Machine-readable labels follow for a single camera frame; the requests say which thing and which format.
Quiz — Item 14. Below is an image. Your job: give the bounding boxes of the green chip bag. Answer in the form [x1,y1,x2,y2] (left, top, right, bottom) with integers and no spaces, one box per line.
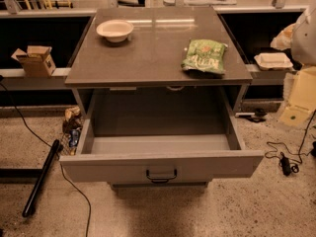
[181,39,227,75]

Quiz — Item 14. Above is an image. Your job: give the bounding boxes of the white foam takeout container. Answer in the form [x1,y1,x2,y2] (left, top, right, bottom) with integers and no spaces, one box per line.
[254,52,292,70]

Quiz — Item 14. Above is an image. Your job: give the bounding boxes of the grey drawer cabinet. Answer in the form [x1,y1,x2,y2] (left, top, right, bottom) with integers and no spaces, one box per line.
[64,6,254,193]

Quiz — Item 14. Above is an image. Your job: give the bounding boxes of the white paper bowl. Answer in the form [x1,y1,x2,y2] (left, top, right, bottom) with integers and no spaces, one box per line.
[96,20,134,42]

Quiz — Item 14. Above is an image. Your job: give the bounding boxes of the open cardboard box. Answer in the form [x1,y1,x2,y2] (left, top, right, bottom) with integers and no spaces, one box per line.
[11,45,56,78]

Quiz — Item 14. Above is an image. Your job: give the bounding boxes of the black pole on floor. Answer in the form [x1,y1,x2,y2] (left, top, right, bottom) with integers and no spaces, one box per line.
[22,139,60,217]

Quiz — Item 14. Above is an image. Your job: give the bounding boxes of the black cable left floor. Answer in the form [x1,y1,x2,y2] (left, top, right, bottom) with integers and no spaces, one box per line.
[0,75,92,237]

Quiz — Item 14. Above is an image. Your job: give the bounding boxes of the black top drawer handle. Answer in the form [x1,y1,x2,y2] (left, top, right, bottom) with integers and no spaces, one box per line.
[145,169,178,184]

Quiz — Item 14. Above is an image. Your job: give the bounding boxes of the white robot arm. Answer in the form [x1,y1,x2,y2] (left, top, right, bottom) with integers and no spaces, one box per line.
[271,4,316,126]

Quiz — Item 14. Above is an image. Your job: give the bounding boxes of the black power adapter with cable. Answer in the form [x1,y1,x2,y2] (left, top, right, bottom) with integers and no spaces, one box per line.
[264,113,316,177]

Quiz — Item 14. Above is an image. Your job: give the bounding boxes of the grey top drawer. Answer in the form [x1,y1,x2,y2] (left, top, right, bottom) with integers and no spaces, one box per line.
[60,87,263,187]

